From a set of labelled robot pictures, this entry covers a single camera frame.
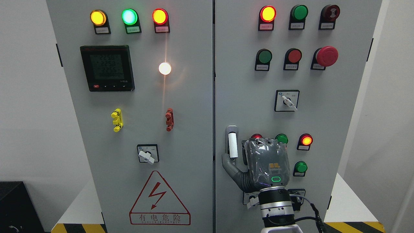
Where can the green push button upper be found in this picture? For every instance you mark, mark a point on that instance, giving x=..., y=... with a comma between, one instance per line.
x=263, y=59

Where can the red push button upper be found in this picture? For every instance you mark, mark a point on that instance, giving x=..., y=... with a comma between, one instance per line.
x=291, y=60

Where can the cabinet door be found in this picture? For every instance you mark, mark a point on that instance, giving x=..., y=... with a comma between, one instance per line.
x=246, y=98
x=186, y=152

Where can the left door selector switch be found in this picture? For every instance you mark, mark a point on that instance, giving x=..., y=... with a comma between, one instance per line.
x=148, y=153

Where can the black box lower left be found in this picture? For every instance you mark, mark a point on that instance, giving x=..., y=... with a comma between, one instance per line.
x=17, y=213

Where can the right cabinet door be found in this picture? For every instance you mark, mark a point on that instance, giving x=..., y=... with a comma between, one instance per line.
x=246, y=98

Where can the black knob selector switch bottom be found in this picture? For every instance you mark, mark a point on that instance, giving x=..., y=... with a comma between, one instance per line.
x=297, y=201

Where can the dark red buzzer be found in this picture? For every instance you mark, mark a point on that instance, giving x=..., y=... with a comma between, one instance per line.
x=328, y=17

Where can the red emergency stop button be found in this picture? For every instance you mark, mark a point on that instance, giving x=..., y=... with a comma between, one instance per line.
x=324, y=57

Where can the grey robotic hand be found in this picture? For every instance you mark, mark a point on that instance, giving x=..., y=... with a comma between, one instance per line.
x=268, y=165

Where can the green light middle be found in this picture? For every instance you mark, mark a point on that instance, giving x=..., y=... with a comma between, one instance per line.
x=282, y=138

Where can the red electric danger sign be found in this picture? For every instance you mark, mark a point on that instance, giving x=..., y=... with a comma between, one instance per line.
x=158, y=204

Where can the green push button lower right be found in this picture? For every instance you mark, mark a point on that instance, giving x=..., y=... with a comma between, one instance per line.
x=300, y=169

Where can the red lit light top right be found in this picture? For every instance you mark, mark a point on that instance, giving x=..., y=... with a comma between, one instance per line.
x=266, y=20

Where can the red lit indicator light left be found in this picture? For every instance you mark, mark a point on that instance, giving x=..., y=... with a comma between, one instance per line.
x=161, y=21

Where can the red terminal clip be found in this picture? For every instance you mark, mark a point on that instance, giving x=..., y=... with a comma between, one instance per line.
x=169, y=119

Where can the white knob selector switch bottom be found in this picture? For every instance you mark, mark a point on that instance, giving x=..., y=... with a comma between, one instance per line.
x=250, y=200

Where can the yellow terminal clip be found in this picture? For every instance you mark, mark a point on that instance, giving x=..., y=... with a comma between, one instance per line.
x=117, y=119

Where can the silver door handle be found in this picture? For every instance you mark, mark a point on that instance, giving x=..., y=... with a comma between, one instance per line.
x=231, y=141

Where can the yellow indicator light top left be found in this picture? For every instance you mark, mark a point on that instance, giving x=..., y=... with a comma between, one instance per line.
x=100, y=22

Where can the left cabinet door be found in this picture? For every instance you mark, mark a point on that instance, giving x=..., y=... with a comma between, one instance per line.
x=186, y=152

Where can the white lit indicator light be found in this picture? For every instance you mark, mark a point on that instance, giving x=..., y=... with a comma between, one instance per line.
x=164, y=68

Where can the red lit light middle left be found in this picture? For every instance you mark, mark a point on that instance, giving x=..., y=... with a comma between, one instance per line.
x=256, y=136

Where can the green light top right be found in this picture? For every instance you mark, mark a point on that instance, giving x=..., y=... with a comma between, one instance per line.
x=297, y=20

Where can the green lit indicator light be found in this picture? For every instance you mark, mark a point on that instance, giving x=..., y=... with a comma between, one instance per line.
x=131, y=21

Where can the green push button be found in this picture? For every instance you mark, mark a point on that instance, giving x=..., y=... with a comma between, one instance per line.
x=263, y=59
x=300, y=169

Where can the red lit light middle right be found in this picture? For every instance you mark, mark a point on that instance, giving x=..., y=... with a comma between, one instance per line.
x=304, y=143

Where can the upper right selector switch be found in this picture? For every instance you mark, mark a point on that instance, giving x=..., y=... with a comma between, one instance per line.
x=286, y=100

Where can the black digital power meter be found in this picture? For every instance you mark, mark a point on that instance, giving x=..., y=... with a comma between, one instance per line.
x=108, y=68

